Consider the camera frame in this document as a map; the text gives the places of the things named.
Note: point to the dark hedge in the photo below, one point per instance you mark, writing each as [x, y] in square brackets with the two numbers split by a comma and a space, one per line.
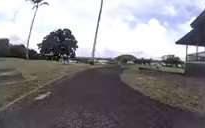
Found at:
[3, 49]

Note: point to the distant group of trees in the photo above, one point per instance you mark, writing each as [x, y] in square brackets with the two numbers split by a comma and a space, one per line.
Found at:
[131, 59]
[172, 60]

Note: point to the thin tall palm tree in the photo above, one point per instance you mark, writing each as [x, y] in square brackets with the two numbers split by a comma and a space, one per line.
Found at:
[31, 30]

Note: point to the dark asphalt path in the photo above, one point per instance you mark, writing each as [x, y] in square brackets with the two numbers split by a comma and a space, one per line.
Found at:
[96, 100]

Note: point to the big dark round tree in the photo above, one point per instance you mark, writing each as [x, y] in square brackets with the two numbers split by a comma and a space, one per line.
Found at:
[58, 43]

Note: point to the dry grass lawn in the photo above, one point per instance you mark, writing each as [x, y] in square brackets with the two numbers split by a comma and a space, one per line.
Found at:
[170, 88]

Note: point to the white building with dark roof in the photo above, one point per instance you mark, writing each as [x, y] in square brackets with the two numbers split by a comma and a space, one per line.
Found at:
[200, 37]

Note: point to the pale flat stone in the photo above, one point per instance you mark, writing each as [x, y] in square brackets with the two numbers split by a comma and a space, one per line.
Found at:
[42, 96]

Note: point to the tall palm tree trunk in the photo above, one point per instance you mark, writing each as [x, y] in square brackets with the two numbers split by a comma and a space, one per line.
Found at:
[96, 30]

